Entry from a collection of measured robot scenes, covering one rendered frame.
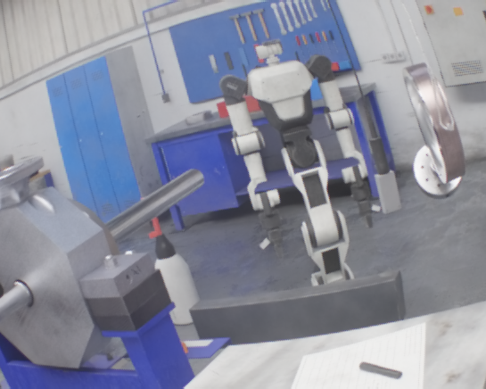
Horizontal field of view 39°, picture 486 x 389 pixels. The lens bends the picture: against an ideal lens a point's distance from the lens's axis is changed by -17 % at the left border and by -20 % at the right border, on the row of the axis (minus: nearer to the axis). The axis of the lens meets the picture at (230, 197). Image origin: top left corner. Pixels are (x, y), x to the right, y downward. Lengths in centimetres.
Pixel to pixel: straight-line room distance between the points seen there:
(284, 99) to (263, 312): 159
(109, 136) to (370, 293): 585
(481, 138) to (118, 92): 363
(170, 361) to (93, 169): 597
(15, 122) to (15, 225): 730
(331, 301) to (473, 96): 486
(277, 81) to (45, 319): 189
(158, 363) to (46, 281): 36
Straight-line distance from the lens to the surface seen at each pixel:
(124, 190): 773
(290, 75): 356
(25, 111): 910
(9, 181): 197
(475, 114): 678
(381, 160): 244
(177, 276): 469
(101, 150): 777
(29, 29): 900
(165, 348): 200
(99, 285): 188
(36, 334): 213
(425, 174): 251
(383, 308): 203
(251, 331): 219
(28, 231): 196
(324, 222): 359
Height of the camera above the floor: 156
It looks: 11 degrees down
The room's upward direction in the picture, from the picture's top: 16 degrees counter-clockwise
